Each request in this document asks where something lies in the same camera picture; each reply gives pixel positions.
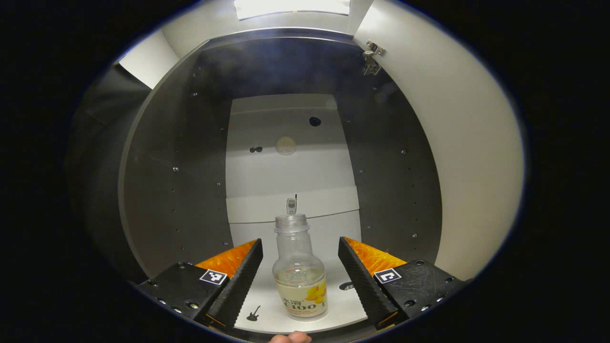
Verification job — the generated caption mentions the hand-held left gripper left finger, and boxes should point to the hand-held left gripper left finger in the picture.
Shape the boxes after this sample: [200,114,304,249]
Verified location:
[137,238,264,330]

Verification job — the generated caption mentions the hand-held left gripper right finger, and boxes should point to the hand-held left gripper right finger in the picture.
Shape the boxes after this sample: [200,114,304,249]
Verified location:
[337,236,466,331]

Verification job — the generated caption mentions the clear plastic bottle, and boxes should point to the clear plastic bottle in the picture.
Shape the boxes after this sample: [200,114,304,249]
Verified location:
[272,213,329,321]

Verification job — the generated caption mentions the beige cabinet door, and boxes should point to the beige cabinet door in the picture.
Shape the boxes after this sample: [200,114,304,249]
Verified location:
[352,0,526,282]

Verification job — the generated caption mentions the dark grey cabinet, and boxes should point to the dark grey cabinet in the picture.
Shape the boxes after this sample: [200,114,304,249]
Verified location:
[118,27,444,335]

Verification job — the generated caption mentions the metal cabinet hinge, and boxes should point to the metal cabinet hinge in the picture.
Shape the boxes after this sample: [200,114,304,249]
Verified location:
[362,40,386,77]

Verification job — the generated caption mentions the black backdrop cloth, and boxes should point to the black backdrop cloth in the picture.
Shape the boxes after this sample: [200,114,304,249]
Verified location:
[66,62,154,284]

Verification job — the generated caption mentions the large ceiling light panel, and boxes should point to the large ceiling light panel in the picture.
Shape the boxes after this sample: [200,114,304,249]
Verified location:
[233,0,352,21]

